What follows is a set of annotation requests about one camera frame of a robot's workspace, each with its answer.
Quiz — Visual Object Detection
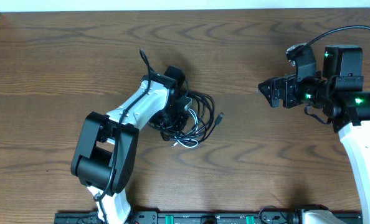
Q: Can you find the white usb cable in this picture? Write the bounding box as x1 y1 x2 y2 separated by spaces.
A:
171 108 200 149

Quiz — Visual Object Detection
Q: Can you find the black usb cable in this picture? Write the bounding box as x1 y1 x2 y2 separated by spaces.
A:
147 90 225 147

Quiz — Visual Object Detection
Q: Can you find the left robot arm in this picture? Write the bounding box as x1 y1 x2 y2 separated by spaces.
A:
70 66 187 223

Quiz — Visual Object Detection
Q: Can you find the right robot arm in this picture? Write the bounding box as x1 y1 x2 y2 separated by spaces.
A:
258 44 370 223

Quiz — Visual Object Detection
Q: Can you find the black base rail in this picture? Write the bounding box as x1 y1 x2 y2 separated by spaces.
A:
54 211 287 224

